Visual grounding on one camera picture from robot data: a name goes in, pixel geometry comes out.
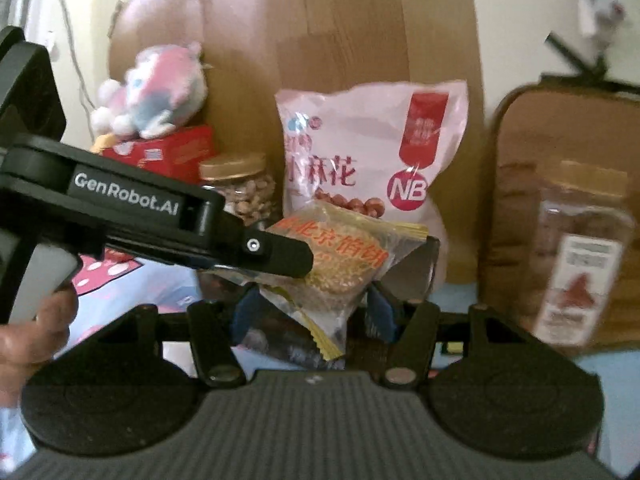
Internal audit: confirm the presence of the clear sesame cake snack packet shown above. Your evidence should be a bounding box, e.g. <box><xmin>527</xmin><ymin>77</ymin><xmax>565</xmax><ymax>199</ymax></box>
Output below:
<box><xmin>209</xmin><ymin>202</ymin><xmax>428</xmax><ymax>361</ymax></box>

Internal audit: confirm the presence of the person's left hand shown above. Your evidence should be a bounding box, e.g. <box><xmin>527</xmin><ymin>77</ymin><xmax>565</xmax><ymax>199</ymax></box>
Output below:
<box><xmin>1</xmin><ymin>283</ymin><xmax>78</xmax><ymax>408</ymax></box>

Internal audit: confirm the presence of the black sheep print box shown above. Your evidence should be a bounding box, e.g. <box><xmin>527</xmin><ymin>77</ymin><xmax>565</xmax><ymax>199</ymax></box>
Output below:
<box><xmin>249</xmin><ymin>235</ymin><xmax>442</xmax><ymax>371</ymax></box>

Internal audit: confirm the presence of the yellow duck plush toy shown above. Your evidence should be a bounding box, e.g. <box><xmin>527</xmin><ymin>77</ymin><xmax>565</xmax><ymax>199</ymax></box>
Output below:
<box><xmin>90</xmin><ymin>132</ymin><xmax>120</xmax><ymax>155</ymax></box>

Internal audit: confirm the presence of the peanut jar gold lid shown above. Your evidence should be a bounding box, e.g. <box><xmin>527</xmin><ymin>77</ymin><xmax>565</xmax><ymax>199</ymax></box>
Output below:
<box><xmin>197</xmin><ymin>152</ymin><xmax>279</xmax><ymax>229</ymax></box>

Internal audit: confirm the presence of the Peppa Pig bed sheet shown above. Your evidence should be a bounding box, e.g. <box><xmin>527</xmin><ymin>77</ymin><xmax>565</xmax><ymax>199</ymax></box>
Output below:
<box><xmin>1</xmin><ymin>259</ymin><xmax>639</xmax><ymax>478</ymax></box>

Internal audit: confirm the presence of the red gift box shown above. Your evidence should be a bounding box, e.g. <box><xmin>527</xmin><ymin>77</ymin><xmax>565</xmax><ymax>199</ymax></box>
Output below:
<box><xmin>102</xmin><ymin>125</ymin><xmax>217</xmax><ymax>184</ymax></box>

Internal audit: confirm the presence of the pink fried dough snack bag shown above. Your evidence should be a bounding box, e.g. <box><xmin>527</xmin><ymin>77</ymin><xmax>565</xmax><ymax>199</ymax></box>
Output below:
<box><xmin>276</xmin><ymin>80</ymin><xmax>469</xmax><ymax>228</ymax></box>

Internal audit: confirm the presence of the pink blue plush toy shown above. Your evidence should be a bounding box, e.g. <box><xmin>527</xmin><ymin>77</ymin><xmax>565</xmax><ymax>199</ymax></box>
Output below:
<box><xmin>90</xmin><ymin>42</ymin><xmax>208</xmax><ymax>140</ymax></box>

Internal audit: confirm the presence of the brown cardboard sheet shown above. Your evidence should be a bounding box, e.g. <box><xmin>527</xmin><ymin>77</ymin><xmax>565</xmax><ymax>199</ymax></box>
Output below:
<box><xmin>108</xmin><ymin>0</ymin><xmax>488</xmax><ymax>284</ymax></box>

